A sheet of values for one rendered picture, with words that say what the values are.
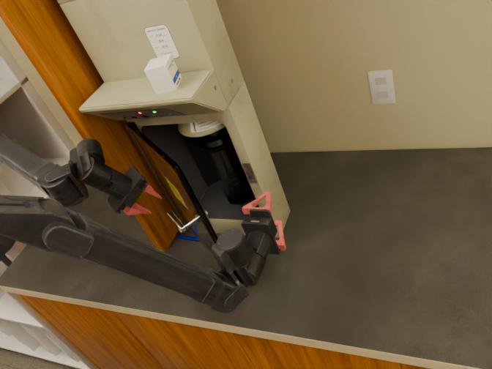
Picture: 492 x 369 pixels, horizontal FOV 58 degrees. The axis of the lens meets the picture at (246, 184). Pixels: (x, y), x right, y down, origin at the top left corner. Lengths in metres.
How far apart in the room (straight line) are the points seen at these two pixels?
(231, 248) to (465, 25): 0.85
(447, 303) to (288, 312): 0.38
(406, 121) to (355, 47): 0.30
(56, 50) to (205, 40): 0.38
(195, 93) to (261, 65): 0.58
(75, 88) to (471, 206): 1.07
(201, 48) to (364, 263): 0.68
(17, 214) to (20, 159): 0.48
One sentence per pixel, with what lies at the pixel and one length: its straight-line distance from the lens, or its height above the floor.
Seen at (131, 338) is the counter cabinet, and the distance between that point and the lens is 1.73.
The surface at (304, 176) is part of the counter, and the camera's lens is 1.51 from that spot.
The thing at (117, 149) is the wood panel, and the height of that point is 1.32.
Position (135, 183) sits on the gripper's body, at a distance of 1.04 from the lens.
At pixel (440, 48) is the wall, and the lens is 1.37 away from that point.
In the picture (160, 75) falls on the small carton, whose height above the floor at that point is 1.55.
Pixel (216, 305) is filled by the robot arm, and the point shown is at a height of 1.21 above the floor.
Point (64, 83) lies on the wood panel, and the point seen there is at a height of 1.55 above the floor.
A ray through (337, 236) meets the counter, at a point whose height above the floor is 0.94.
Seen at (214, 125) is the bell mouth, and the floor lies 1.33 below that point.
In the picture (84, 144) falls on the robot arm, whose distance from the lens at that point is 1.08.
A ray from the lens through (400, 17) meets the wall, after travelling 1.34.
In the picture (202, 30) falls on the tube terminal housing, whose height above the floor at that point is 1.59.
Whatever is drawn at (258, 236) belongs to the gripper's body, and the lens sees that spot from 0.97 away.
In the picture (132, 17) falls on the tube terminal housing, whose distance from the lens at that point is 1.05.
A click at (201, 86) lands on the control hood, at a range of 0.97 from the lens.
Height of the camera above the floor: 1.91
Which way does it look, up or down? 38 degrees down
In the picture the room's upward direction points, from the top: 23 degrees counter-clockwise
